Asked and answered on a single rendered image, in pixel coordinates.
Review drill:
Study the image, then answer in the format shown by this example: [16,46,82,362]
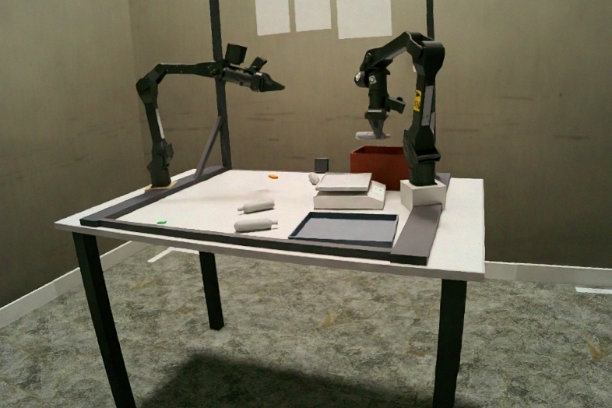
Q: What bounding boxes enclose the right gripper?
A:
[237,69,285,93]

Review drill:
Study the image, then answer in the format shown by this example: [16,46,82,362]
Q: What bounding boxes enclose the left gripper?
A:
[365,89,389,139]

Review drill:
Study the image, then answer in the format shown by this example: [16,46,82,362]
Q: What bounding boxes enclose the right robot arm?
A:
[135,44,267,188]

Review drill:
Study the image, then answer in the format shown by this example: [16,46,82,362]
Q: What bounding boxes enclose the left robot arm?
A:
[354,30,445,187]

